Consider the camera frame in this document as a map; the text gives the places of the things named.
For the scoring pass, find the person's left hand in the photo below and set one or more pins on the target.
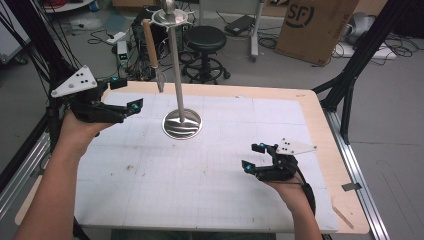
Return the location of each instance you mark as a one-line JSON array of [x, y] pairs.
[[75, 133]]

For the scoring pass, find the metal stand with round base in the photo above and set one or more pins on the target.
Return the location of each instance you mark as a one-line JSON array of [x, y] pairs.
[[181, 125]]

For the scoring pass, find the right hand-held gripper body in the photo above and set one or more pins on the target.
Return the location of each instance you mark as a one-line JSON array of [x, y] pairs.
[[283, 166]]

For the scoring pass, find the black frame post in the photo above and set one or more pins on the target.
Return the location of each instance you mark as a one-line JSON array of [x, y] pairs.
[[360, 56], [36, 40]]

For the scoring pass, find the white grid mat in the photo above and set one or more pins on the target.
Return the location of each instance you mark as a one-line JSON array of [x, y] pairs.
[[200, 180]]

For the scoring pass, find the thin wooden stick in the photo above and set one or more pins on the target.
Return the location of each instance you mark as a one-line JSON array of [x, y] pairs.
[[343, 217]]

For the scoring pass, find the white power strip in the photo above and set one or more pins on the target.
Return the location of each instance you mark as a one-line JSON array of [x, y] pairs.
[[116, 37]]

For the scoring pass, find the device with green display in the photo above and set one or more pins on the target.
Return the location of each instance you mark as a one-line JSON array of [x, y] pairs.
[[122, 53]]

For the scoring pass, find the brown cardboard box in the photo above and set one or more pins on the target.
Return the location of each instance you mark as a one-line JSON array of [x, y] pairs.
[[310, 33]]

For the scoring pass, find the black round stool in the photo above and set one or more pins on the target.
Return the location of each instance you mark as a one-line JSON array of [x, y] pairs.
[[205, 38]]

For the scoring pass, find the person's right hand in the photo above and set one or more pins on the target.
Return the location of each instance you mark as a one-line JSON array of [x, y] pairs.
[[291, 193]]

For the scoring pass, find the black flat device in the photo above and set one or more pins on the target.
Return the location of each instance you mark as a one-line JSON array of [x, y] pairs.
[[240, 25]]

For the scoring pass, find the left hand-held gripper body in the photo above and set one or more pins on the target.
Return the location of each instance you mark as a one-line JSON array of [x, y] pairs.
[[90, 106]]

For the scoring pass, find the aluminium rail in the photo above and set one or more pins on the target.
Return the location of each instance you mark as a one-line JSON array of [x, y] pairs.
[[20, 173], [360, 173]]

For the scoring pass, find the grey tape piece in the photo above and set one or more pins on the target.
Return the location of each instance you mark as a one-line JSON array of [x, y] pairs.
[[351, 186]]

